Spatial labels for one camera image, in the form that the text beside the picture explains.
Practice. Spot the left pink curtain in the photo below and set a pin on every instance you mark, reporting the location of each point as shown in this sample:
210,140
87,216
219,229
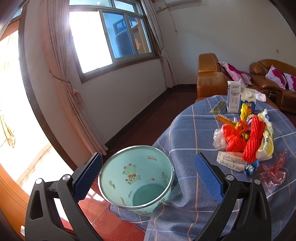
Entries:
54,28

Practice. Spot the pink curtain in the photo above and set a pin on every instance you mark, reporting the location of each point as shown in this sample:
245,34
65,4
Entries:
54,28
153,21

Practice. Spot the yellow white plastic bag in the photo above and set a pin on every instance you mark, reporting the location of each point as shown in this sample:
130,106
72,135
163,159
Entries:
266,149

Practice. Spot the blue candy wrapper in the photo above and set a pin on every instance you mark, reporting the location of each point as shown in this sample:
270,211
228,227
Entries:
251,168

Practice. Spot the long red net roll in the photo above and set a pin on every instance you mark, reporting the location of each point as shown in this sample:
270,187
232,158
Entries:
254,141

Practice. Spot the yellow wrapper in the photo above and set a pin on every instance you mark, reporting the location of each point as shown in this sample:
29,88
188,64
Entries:
245,111

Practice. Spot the white tissue paper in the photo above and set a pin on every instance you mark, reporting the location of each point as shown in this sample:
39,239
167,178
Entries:
260,96

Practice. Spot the wall air conditioner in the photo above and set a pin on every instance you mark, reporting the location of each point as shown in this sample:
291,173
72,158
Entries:
180,2

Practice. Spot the window with aluminium frame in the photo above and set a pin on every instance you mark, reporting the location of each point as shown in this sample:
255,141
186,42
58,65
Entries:
108,35

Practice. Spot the orange leather armchair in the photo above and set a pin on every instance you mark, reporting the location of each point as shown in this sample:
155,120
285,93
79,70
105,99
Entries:
211,79

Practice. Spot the green snack packet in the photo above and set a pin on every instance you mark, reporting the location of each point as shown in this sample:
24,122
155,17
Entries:
219,107

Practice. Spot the clear plastic bag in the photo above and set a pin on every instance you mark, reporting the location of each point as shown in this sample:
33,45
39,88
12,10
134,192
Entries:
219,141

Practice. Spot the pink white pillow on armchair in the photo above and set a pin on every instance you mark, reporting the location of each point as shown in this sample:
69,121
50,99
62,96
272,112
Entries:
235,74

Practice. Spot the right pink curtain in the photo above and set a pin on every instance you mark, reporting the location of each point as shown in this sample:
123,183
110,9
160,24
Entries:
153,21

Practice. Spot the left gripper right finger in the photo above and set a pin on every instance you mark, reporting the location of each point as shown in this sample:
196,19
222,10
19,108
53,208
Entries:
253,221

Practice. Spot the pink white sofa pillow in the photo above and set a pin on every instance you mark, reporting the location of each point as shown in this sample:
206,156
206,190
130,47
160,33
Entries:
275,75

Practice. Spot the orange snack sachet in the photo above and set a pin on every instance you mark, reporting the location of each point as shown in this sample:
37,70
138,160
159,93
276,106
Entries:
226,120

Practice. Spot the white printed paper box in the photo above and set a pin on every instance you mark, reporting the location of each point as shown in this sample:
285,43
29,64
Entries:
231,160

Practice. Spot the white milk carton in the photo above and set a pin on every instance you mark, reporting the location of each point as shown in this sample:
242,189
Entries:
233,96

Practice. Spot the red net bag bundle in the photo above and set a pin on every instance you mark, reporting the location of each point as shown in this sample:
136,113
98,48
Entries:
234,136

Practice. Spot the pink plastic wrapper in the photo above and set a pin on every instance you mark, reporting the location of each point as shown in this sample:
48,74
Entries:
272,175

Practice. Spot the blue Look milk carton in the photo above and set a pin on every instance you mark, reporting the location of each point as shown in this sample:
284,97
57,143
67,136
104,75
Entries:
248,98

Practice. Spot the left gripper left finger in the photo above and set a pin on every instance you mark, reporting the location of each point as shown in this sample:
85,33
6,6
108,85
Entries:
42,218

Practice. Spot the blue plaid tablecloth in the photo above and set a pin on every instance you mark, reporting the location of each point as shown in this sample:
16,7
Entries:
188,141

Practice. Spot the brown leather sofa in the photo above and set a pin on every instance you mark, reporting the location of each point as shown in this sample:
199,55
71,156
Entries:
284,99

